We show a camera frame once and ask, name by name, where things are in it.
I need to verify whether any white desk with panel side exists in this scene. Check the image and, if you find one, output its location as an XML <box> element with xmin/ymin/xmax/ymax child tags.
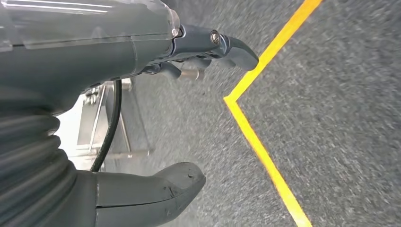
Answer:
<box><xmin>54</xmin><ymin>91</ymin><xmax>105</xmax><ymax>171</ymax></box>

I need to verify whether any steel side table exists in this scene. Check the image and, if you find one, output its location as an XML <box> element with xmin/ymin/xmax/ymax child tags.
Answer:
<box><xmin>75</xmin><ymin>68</ymin><xmax>206</xmax><ymax>160</ymax></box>

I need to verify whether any yellow floor tape marking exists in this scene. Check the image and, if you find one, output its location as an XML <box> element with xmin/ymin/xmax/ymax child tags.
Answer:
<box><xmin>223</xmin><ymin>0</ymin><xmax>324</xmax><ymax>227</ymax></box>

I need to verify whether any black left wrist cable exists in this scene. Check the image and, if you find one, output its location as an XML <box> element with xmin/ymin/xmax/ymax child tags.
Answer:
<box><xmin>90</xmin><ymin>79</ymin><xmax>123</xmax><ymax>172</ymax></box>

